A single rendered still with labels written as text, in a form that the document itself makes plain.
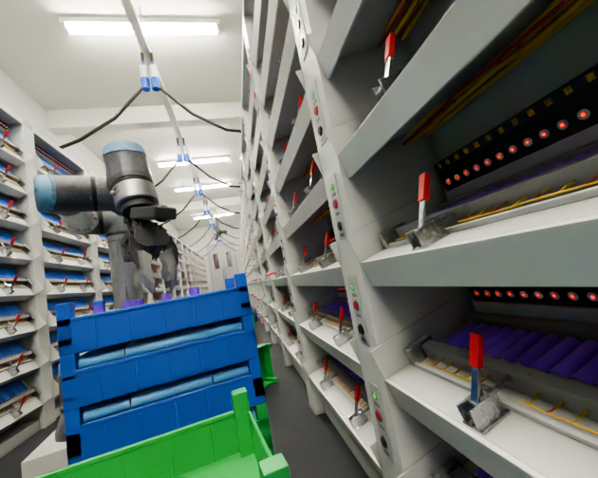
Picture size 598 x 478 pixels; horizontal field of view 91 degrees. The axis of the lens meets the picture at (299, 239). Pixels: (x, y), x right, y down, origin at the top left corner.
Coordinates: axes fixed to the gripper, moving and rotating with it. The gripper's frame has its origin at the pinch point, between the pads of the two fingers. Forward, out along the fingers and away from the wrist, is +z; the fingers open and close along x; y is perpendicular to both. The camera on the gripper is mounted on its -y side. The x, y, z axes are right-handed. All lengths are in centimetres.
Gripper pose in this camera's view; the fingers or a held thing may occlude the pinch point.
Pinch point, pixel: (162, 284)
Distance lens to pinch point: 67.1
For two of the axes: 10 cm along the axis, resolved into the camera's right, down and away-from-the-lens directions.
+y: -6.8, 4.6, 5.7
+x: -6.3, 0.2, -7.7
